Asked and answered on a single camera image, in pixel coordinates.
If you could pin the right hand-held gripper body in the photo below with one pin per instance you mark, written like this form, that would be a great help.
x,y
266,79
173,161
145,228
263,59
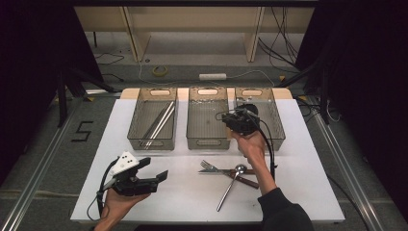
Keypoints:
x,y
242,120

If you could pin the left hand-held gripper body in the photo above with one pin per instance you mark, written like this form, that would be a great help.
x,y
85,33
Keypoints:
x,y
128,183

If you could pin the small wooden spoon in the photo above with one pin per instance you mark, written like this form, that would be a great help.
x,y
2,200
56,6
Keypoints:
x,y
228,136

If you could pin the smoky clear plastic bin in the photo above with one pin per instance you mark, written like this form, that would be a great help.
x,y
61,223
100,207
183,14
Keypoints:
x,y
272,128
205,128
144,115

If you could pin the metal spoon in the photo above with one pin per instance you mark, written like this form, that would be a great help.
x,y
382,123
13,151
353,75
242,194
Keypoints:
x,y
226,194

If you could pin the person's right hand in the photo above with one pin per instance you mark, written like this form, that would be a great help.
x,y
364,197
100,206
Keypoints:
x,y
253,146

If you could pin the person's left hand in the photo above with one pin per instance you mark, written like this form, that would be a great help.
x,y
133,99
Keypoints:
x,y
115,208

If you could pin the white table cover sheet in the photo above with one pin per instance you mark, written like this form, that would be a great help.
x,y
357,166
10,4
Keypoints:
x,y
192,199

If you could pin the white power strip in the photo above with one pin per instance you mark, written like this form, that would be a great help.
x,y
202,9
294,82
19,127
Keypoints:
x,y
212,77

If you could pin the silver floor bar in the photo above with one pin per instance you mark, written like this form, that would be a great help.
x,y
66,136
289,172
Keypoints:
x,y
96,92

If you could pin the black metal stand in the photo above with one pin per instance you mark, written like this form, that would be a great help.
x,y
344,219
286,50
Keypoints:
x,y
325,96
62,96

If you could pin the yellow tape roll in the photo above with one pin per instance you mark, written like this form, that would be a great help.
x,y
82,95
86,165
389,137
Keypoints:
x,y
154,71

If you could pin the beige wooden furniture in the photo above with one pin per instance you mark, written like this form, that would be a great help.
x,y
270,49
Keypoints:
x,y
192,19

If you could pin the black curtain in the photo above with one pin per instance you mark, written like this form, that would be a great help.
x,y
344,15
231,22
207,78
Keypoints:
x,y
25,64
369,64

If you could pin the metal floor rail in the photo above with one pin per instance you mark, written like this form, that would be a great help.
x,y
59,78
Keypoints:
x,y
38,173
349,179

